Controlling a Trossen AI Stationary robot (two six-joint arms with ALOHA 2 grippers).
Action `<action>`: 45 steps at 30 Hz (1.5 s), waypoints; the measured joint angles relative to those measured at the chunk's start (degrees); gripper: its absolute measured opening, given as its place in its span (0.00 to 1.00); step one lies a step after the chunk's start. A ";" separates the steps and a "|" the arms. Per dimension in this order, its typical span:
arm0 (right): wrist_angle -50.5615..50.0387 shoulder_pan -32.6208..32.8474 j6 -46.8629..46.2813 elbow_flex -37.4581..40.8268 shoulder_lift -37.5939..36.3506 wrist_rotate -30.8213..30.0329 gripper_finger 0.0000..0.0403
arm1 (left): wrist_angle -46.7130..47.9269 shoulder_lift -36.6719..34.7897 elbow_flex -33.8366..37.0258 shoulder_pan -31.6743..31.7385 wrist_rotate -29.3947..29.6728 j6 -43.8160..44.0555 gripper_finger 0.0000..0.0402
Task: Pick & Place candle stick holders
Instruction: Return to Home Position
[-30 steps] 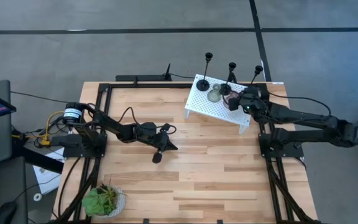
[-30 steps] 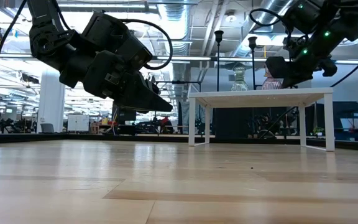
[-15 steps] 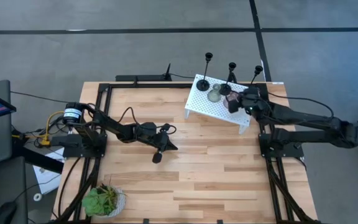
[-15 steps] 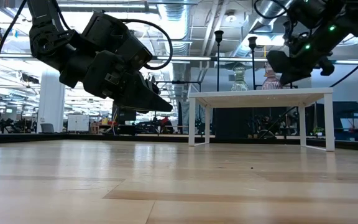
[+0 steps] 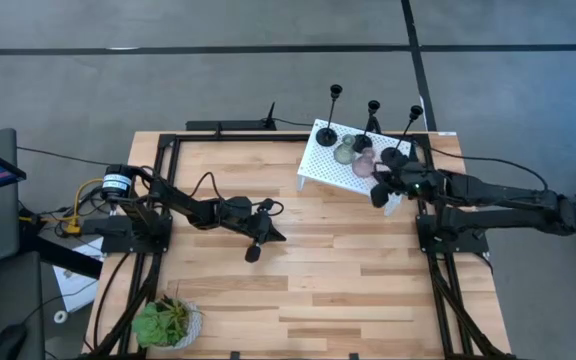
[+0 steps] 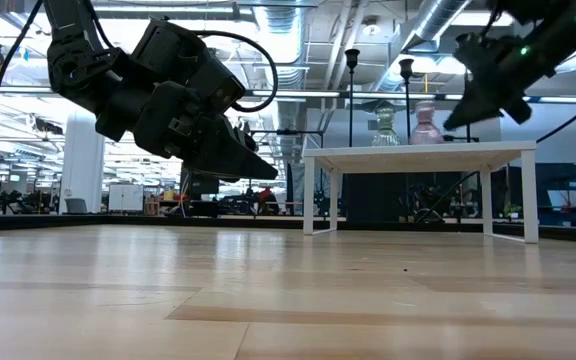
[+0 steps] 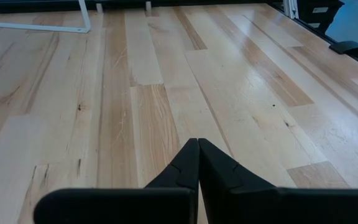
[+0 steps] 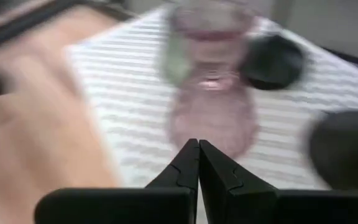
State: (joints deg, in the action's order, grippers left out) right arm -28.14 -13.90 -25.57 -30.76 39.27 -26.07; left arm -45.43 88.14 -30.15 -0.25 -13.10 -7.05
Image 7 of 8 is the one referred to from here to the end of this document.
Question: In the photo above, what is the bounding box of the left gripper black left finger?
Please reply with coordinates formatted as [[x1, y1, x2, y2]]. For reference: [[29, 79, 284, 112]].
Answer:
[[33, 138, 200, 224]]

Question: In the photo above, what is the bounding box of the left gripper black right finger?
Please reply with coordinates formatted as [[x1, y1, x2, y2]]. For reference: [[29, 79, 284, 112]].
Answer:
[[198, 139, 358, 224]]

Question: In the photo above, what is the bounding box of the white low table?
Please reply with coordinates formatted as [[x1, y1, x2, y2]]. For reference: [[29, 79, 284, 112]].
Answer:
[[0, 0, 92, 34]]

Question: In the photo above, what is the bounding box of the black table edge clamp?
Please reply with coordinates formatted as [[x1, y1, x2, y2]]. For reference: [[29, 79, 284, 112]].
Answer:
[[328, 40, 358, 58]]

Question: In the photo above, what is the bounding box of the black storage bin white label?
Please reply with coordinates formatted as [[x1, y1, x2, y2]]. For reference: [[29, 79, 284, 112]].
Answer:
[[296, 0, 345, 19], [306, 17, 335, 34]]

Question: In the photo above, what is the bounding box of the white aluminium extrusion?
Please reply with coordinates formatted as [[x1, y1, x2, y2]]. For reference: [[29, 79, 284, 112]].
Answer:
[[282, 0, 300, 19]]

